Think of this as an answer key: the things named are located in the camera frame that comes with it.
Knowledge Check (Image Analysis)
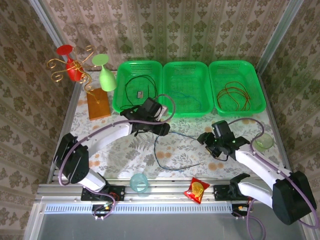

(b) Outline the black cable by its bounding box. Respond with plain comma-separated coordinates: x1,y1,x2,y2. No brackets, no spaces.
124,74,159,110
119,83,151,111

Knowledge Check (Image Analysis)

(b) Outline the brown cable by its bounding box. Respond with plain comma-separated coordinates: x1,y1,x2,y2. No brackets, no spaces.
216,86,252,112

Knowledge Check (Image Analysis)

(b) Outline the green translucent cup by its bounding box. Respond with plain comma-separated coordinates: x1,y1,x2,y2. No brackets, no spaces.
254,132,275,152

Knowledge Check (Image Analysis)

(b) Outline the green basket with label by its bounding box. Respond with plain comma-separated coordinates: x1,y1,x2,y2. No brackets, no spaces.
112,60,163,114

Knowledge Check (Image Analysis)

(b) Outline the wooden base board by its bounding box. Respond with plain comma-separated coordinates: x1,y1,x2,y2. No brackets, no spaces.
86,87,112,121

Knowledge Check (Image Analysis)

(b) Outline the floral tablecloth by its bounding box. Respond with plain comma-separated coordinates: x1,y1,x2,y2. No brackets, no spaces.
66,69,286,180

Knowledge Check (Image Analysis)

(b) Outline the green plastic basket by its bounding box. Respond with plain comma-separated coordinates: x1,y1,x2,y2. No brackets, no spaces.
208,59,266,118
162,61,212,118

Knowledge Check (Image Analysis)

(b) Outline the green plastic goblet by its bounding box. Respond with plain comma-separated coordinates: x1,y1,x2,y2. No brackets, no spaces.
91,53,118,92

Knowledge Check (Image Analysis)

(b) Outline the red yellow snack packet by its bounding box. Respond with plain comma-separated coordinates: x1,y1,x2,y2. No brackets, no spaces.
183,177,211,205

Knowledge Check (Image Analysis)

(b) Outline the teal translucent cup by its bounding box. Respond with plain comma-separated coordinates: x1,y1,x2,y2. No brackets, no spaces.
129,173,149,194

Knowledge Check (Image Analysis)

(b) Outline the red plastic goblet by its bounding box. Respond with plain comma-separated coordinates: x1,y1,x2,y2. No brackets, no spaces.
56,44,85,82

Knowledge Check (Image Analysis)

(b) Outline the blue cable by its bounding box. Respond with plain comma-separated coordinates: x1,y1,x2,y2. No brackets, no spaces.
169,90,203,113
153,131,204,171

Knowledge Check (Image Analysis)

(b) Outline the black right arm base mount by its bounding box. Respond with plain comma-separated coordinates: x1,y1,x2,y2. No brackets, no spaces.
213,184,253,202

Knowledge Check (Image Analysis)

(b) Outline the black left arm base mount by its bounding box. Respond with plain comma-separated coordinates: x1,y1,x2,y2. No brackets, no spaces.
80,184,126,202

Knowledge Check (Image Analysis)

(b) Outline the gold wire goblet stand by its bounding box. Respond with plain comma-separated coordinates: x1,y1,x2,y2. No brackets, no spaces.
46,44,101,104

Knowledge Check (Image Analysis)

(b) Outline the white slotted cable duct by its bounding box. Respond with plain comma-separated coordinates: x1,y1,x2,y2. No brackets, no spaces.
44,201,233,214

